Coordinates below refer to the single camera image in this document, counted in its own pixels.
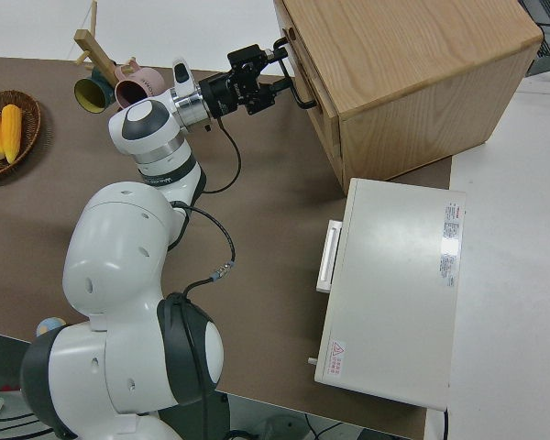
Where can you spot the pink mug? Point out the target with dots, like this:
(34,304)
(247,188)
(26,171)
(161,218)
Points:
(139,87)

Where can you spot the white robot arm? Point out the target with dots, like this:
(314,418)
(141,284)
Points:
(119,256)

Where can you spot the dark blue mug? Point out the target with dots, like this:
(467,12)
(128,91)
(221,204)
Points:
(89,94)

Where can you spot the light wooden cabinet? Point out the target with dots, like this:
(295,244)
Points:
(417,78)

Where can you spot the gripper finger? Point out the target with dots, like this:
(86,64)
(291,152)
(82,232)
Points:
(261,98)
(247,59)

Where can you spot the brown wicker basket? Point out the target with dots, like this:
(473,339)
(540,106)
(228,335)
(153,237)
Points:
(29,133)

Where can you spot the white toaster oven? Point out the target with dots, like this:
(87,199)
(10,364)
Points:
(389,293)

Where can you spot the wooden mug rack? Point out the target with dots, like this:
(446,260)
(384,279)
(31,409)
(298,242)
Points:
(96,50)

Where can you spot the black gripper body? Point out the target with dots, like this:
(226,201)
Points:
(224,94)

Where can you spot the brown table mat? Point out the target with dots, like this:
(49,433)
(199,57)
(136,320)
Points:
(275,192)

